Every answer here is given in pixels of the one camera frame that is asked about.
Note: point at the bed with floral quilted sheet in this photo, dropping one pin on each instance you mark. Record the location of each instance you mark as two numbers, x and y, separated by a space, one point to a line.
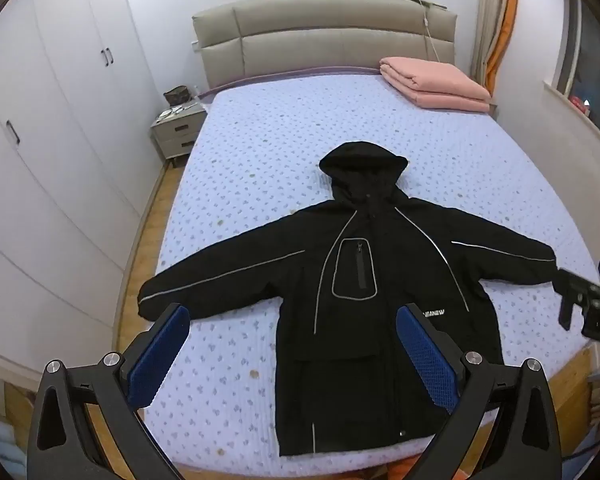
260 170

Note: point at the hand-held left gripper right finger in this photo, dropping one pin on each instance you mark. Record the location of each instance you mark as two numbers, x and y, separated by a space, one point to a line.
430 355

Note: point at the brown bag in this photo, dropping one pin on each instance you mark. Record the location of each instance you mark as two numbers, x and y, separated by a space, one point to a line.
179 95

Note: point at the window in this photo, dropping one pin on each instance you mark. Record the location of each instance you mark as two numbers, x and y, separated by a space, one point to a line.
592 50

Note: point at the white wardrobe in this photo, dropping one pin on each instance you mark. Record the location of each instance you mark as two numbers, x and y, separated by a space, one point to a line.
55 110

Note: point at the grey nightstand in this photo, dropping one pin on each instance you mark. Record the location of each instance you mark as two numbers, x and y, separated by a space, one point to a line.
180 135

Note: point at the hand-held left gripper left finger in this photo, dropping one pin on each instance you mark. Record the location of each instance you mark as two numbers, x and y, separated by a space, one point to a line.
160 355

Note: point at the folded pink blanket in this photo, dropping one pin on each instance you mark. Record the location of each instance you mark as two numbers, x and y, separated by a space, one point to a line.
435 80

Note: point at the beige and orange curtain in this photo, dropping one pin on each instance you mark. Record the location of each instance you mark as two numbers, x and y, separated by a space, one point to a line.
495 20

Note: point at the black hooded jacket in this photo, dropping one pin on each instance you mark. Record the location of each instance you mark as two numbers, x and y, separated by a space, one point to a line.
370 340

